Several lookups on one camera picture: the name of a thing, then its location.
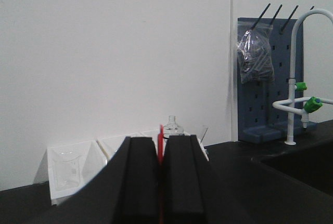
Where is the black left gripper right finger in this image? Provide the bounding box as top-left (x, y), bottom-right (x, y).
top-left (163, 135), bottom-right (250, 223)

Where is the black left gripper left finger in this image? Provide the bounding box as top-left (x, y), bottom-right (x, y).
top-left (34, 137), bottom-right (159, 223)

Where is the red plastic spoon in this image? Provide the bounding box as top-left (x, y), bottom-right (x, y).
top-left (157, 125), bottom-right (164, 224)

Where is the middle white storage bin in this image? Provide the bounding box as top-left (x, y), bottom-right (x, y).
top-left (95, 132), bottom-right (157, 165)

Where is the white storage bin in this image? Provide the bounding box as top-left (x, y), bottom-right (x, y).
top-left (139, 127), bottom-right (209, 161)
top-left (95, 132), bottom-right (157, 165)
top-left (47, 141), bottom-right (109, 206)

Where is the right white storage bin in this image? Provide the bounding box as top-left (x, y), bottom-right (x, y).
top-left (139, 127), bottom-right (209, 161)

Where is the left white storage bin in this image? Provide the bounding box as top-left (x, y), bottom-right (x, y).
top-left (47, 141), bottom-right (109, 206)

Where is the left glass beaker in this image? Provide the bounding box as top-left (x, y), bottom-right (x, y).
top-left (52, 151), bottom-right (81, 191)

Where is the round glass flask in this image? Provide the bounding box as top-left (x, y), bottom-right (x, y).
top-left (163, 115), bottom-right (184, 140)

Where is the black lab sink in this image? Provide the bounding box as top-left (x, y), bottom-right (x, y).
top-left (260, 141), bottom-right (332, 196)

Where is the white gooseneck lab faucet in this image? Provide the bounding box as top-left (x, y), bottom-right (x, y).
top-left (272, 8), bottom-right (333, 146)

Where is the clear bag of pegs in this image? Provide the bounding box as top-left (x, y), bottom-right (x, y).
top-left (236, 21), bottom-right (275, 84)

